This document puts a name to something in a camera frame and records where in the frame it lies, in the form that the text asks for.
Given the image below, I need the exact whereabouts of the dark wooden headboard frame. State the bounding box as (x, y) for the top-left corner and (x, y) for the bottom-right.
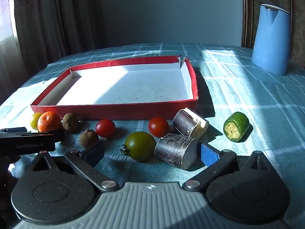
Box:
(241, 0), (304, 68)

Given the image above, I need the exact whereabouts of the brown kiwi fruit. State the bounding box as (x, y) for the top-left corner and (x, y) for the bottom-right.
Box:
(79, 129), (99, 148)
(62, 113), (79, 133)

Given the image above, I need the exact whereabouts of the blue electric kettle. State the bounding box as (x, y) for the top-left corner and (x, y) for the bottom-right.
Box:
(252, 4), (291, 76)

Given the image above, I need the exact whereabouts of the teal checkered tablecloth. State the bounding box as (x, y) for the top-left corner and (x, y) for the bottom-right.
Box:
(1, 43), (304, 228)

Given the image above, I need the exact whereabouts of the small yellow tomato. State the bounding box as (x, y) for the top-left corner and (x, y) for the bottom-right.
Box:
(30, 112), (42, 131)

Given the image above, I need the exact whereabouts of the red cardboard tray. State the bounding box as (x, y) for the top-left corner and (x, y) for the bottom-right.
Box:
(31, 56), (199, 120)

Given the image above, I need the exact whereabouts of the orange mandarin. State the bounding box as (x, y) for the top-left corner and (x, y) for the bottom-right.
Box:
(37, 111), (62, 132)

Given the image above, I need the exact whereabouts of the dark brown curtain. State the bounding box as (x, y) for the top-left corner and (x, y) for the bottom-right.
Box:
(1, 0), (108, 100)

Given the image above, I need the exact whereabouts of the large green tomato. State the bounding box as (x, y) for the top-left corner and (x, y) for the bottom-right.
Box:
(120, 131), (156, 162)

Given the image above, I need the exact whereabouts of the red cherry tomato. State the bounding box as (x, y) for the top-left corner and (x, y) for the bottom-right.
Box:
(148, 117), (170, 138)
(95, 119), (116, 138)

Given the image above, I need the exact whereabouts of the green cucumber piece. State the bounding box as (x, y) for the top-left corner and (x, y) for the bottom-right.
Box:
(223, 112), (250, 142)

